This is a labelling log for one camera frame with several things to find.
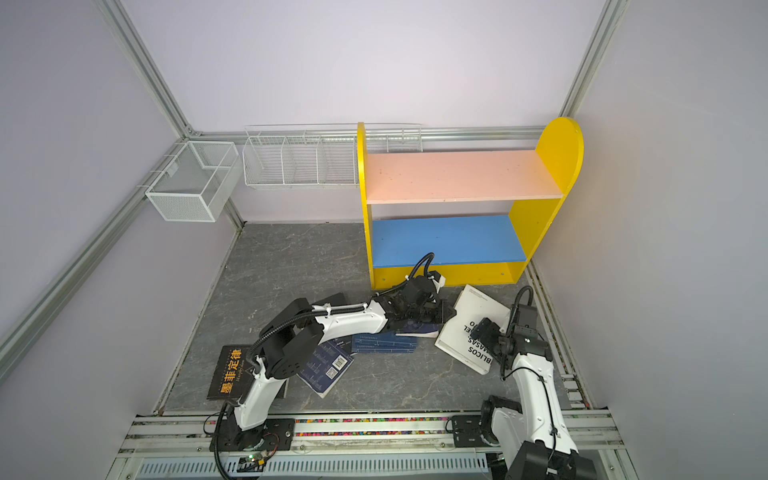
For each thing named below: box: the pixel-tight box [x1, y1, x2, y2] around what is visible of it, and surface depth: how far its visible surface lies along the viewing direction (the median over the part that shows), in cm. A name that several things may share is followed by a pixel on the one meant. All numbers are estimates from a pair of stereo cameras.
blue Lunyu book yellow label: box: [351, 333, 418, 354], surface depth 88 cm
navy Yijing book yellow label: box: [395, 322, 440, 338], surface depth 88 cm
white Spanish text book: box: [434, 284, 510, 376], surface depth 86 cm
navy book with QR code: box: [296, 341, 354, 399], surface depth 82 cm
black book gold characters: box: [207, 345, 254, 401], surface depth 84 cm
